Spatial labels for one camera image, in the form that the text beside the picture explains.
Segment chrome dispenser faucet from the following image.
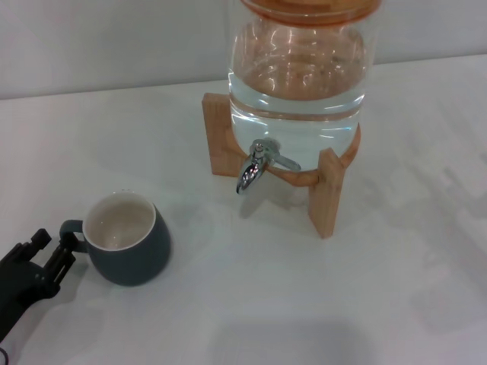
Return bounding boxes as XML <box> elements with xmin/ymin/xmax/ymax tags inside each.
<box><xmin>235</xmin><ymin>138</ymin><xmax>302</xmax><ymax>196</ymax></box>

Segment wooden dispenser lid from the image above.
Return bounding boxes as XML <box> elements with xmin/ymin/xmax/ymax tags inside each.
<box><xmin>239</xmin><ymin>0</ymin><xmax>384</xmax><ymax>28</ymax></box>

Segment light wooden dispenser stand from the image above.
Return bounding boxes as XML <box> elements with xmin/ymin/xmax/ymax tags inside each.
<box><xmin>201</xmin><ymin>92</ymin><xmax>363</xmax><ymax>240</ymax></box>

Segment dark teal ceramic mug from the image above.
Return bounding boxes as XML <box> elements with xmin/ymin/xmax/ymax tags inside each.
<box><xmin>59</xmin><ymin>191</ymin><xmax>172</xmax><ymax>287</ymax></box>

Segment clear glass water dispenser jar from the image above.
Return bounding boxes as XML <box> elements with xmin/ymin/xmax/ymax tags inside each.
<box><xmin>227</xmin><ymin>0</ymin><xmax>381</xmax><ymax>173</ymax></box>

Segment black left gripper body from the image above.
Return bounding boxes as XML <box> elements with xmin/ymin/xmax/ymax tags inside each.
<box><xmin>0</xmin><ymin>249</ymin><xmax>62</xmax><ymax>345</ymax></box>

